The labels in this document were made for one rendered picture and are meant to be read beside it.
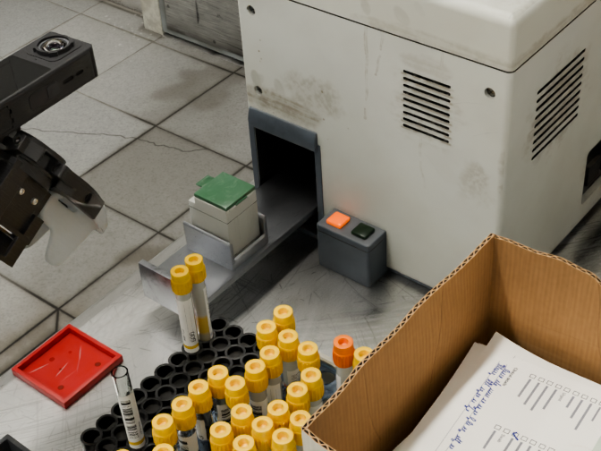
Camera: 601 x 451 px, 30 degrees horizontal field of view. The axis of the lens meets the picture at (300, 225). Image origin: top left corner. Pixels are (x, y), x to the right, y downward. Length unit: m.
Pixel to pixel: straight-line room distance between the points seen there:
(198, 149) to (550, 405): 1.98
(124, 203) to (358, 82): 1.71
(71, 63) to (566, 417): 0.44
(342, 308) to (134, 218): 1.58
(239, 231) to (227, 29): 2.06
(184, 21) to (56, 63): 2.37
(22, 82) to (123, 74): 2.32
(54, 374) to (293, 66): 0.34
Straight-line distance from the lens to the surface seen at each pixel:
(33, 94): 0.77
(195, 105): 2.92
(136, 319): 1.03
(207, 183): 1.00
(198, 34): 3.13
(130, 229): 2.54
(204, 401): 0.81
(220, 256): 1.00
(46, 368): 1.01
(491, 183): 0.92
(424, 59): 0.89
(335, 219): 1.03
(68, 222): 0.83
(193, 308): 0.93
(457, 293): 0.85
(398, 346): 0.80
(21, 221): 0.79
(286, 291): 1.04
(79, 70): 0.79
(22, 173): 0.77
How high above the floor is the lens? 1.58
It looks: 39 degrees down
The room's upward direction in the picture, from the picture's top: 4 degrees counter-clockwise
